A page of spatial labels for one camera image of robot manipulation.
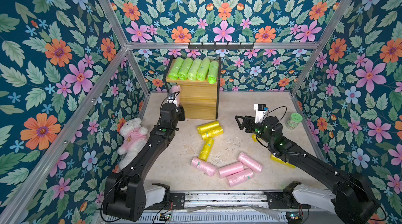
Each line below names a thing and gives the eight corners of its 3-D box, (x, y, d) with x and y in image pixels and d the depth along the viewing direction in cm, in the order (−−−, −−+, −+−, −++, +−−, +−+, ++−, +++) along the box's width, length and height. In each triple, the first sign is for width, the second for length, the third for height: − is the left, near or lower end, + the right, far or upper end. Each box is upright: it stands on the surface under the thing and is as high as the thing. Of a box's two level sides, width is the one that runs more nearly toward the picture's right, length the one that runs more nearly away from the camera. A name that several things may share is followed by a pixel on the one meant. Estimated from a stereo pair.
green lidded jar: (286, 129, 101) (292, 121, 94) (283, 121, 105) (289, 112, 98) (297, 129, 101) (304, 121, 94) (293, 121, 105) (300, 112, 98)
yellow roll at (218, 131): (203, 142, 95) (203, 138, 91) (201, 137, 97) (201, 134, 93) (223, 134, 98) (223, 130, 95) (221, 130, 100) (221, 126, 97)
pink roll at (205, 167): (190, 167, 86) (189, 164, 83) (194, 158, 89) (193, 155, 85) (213, 177, 82) (213, 175, 79) (217, 169, 85) (217, 166, 82)
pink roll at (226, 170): (220, 179, 82) (220, 176, 79) (217, 170, 85) (217, 167, 82) (243, 170, 85) (244, 168, 81) (239, 162, 88) (240, 160, 84)
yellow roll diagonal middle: (198, 161, 88) (198, 159, 85) (203, 139, 96) (203, 136, 94) (210, 163, 87) (210, 160, 84) (214, 140, 96) (214, 138, 93)
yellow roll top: (198, 134, 99) (198, 131, 96) (196, 129, 101) (196, 126, 98) (219, 127, 102) (219, 124, 99) (217, 122, 104) (217, 119, 102)
